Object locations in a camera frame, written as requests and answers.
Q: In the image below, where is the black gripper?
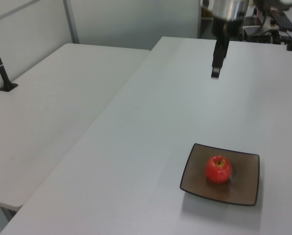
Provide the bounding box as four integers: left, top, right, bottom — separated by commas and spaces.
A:
211, 16, 243, 78

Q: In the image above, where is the red apple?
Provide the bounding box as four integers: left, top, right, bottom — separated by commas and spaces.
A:
205, 155, 232, 185

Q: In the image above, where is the brown square ceramic plate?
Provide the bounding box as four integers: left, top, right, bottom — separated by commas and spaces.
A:
180, 143, 260, 207

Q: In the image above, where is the grey metal tray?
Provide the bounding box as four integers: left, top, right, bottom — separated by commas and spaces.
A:
243, 24, 262, 35

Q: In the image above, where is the black electronic device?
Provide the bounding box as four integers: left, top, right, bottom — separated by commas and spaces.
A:
246, 30, 287, 46

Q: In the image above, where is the black keyboard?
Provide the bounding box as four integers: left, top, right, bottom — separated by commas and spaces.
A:
272, 11, 292, 32

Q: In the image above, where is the white adjacent table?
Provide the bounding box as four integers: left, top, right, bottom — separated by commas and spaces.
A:
0, 43, 151, 235

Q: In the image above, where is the grey metal partition post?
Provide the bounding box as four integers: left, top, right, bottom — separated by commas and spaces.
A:
62, 0, 80, 45

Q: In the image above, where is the black camera pole, white band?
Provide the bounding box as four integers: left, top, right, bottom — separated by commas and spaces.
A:
0, 25, 19, 93

